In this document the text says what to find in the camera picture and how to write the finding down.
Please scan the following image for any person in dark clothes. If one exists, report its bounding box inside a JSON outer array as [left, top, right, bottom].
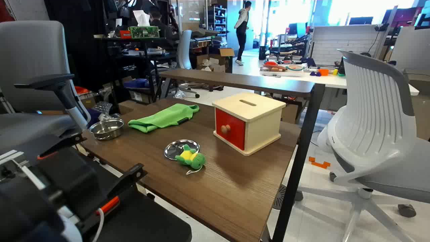
[[232, 0, 254, 67]]

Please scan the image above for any white desk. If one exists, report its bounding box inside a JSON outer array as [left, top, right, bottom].
[[261, 62, 421, 98]]

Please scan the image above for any green cloth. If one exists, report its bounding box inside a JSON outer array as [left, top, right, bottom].
[[128, 102, 201, 135]]

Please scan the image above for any dark wood raised shelf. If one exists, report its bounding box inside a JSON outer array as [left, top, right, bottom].
[[160, 67, 317, 97]]

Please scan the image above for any green yellow plush toy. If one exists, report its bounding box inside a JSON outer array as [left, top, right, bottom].
[[175, 144, 208, 174]]

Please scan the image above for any glass pot lid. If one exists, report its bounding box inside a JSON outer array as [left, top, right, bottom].
[[163, 139, 201, 161]]

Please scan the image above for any black storage rack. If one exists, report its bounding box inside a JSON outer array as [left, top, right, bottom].
[[93, 26, 180, 105]]

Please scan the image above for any grey office chair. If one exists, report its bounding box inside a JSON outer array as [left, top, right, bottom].
[[0, 19, 93, 159]]

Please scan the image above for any orange red tray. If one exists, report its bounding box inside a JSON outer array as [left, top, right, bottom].
[[262, 59, 287, 73]]

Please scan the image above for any black metal table frame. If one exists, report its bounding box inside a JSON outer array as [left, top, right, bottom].
[[270, 83, 326, 242]]

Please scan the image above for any orange floor tape marker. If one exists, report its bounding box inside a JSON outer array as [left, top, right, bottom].
[[308, 156, 332, 171]]

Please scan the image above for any black clamp with orange handle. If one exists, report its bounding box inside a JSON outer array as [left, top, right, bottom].
[[78, 163, 149, 234], [35, 132, 87, 163]]

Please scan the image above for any light wooden box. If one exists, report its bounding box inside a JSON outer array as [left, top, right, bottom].
[[211, 92, 287, 157]]

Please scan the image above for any small steel pot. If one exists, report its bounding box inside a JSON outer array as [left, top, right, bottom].
[[89, 113, 126, 143]]

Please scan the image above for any white office chair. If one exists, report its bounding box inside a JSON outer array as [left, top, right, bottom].
[[294, 50, 430, 242]]

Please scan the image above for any green tissue box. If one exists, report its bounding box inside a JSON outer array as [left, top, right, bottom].
[[128, 24, 161, 39]]

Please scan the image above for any cardboard box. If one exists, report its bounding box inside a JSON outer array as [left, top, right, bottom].
[[196, 46, 236, 74]]

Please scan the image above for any white partition panel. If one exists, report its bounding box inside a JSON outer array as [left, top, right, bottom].
[[309, 24, 387, 67]]

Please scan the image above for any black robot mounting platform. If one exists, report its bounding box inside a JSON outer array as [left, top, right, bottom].
[[0, 147, 193, 242]]

